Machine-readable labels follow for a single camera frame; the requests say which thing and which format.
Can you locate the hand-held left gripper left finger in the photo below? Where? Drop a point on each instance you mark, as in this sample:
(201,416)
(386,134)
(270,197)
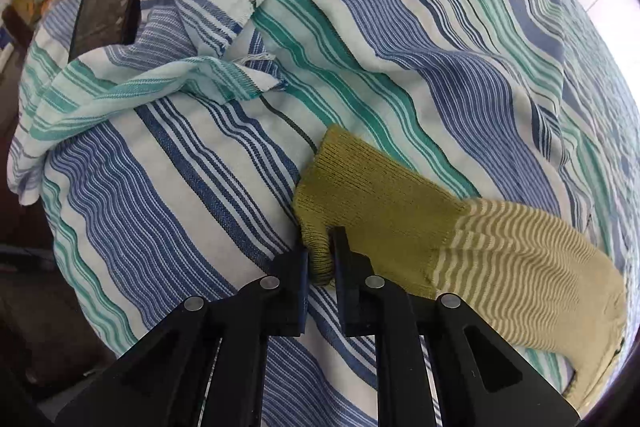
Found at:
(302,289)

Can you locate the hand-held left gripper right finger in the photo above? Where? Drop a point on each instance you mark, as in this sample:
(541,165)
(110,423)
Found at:
(342,277)

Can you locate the green striped knit cardigan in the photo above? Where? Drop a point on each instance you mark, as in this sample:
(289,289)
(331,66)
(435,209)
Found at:
(390,217)

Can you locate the blue green striped bedsheet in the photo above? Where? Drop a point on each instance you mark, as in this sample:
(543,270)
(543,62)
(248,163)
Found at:
(200,207)

